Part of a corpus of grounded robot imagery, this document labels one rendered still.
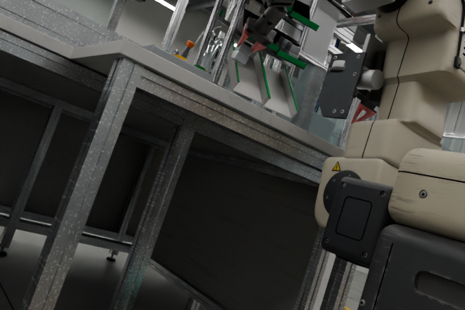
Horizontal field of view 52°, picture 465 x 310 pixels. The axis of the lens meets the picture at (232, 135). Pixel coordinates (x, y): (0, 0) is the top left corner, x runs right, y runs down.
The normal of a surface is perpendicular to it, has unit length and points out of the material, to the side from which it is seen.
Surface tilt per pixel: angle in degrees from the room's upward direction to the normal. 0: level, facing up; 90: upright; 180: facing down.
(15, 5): 90
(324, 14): 90
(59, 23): 90
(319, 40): 90
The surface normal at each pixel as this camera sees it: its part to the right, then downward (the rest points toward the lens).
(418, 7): -0.75, -0.33
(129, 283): 0.58, 0.09
